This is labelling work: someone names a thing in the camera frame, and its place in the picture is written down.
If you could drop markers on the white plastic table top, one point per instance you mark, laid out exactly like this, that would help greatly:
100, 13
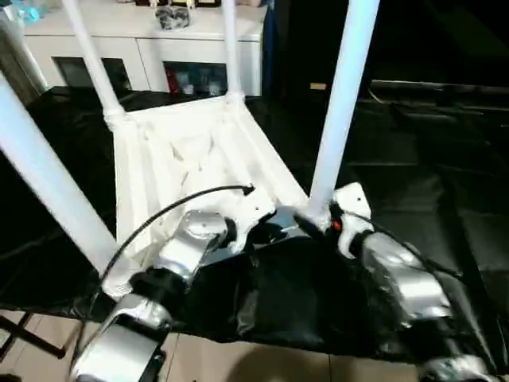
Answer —
183, 159

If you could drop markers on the white plastic table leg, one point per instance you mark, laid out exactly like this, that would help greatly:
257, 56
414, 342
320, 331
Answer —
48, 175
94, 56
342, 95
232, 48

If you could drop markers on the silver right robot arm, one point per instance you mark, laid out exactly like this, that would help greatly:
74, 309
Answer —
406, 278

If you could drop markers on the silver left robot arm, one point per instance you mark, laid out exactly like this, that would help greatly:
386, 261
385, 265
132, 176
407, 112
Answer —
183, 255

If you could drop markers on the black plastic table mat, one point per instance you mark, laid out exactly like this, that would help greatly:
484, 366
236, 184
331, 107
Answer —
429, 175

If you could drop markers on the small tan tag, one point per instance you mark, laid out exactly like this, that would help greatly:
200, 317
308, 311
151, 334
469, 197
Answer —
318, 86

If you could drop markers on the grey crumpled clump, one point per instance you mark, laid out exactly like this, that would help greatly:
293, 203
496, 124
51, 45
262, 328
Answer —
172, 17

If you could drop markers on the black metal stand leg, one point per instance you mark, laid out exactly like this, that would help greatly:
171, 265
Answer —
28, 338

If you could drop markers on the white glass-door cabinet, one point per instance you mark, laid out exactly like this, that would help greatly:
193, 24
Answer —
95, 36

